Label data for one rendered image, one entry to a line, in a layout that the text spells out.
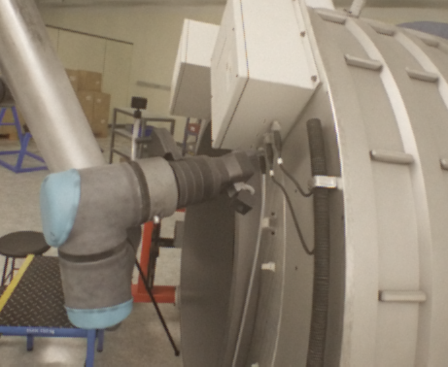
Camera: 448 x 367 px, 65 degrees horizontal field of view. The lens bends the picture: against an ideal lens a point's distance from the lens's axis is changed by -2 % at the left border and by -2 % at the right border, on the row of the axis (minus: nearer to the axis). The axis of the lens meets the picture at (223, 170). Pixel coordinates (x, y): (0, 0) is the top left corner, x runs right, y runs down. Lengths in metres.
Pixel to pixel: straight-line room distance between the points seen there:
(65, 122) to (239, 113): 0.27
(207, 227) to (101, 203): 1.06
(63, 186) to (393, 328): 0.44
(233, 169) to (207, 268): 0.96
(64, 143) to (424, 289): 0.54
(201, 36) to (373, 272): 0.92
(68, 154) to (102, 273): 0.20
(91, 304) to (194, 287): 0.97
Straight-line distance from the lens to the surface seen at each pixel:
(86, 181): 0.46
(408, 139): 0.57
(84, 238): 0.47
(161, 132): 0.55
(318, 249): 0.46
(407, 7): 6.36
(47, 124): 0.58
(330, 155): 0.50
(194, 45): 1.17
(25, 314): 1.75
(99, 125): 8.36
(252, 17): 0.65
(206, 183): 0.52
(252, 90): 0.55
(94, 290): 0.50
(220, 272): 1.50
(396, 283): 0.51
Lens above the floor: 1.64
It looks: 14 degrees down
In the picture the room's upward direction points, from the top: 9 degrees clockwise
